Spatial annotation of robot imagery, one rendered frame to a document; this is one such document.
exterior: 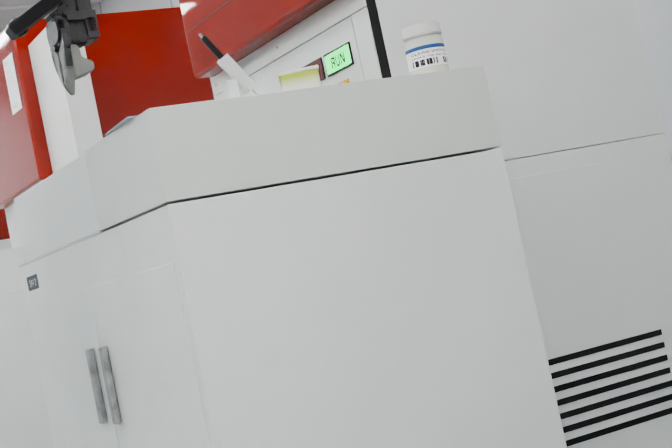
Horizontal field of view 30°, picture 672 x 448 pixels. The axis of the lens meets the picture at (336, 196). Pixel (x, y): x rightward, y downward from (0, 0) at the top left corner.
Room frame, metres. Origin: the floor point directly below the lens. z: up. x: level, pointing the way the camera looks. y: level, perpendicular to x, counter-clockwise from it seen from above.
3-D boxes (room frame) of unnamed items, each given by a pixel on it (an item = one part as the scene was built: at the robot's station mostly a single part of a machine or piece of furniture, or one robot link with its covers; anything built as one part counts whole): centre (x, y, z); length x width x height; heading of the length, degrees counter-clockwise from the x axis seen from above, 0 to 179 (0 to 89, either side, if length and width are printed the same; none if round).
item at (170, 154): (2.18, 0.06, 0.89); 0.62 x 0.35 x 0.14; 118
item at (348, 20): (2.84, 0.05, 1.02); 0.81 x 0.03 x 0.40; 28
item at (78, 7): (2.35, 0.43, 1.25); 0.09 x 0.08 x 0.12; 118
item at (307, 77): (2.25, 0.02, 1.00); 0.07 x 0.07 x 0.07; 2
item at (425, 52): (2.20, -0.21, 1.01); 0.07 x 0.07 x 0.10
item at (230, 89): (2.30, 0.14, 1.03); 0.06 x 0.04 x 0.13; 118
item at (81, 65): (2.34, 0.42, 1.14); 0.06 x 0.03 x 0.09; 118
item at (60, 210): (2.45, 0.51, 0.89); 0.55 x 0.09 x 0.14; 28
